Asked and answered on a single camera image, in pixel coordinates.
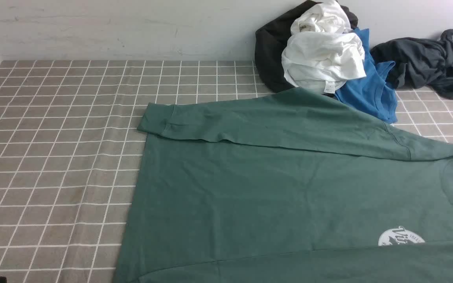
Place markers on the green long-sleeve top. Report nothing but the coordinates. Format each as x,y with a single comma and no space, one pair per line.
292,187

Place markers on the grey checked tablecloth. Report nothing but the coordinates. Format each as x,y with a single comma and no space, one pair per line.
70,152

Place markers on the black garment under white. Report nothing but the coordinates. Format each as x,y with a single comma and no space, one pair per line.
271,40

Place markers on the white crumpled shirt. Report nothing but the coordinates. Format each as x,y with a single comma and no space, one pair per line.
323,52

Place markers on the blue t-shirt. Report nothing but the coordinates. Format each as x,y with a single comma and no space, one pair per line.
371,94

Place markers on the dark grey crumpled garment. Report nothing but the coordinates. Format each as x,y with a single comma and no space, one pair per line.
419,62

